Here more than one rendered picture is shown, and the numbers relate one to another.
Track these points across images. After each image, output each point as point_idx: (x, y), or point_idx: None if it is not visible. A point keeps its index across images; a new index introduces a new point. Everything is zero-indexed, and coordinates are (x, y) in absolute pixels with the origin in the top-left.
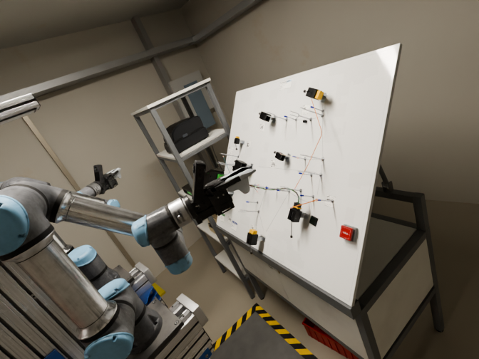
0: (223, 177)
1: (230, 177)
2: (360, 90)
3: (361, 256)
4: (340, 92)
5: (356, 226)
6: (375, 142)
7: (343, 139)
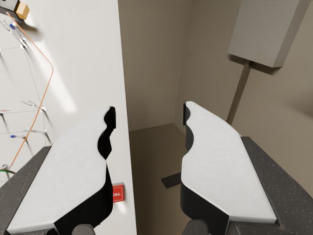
0: (44, 199)
1: (201, 167)
2: (81, 24)
3: (134, 211)
4: (50, 20)
5: (120, 181)
6: (117, 83)
7: (72, 80)
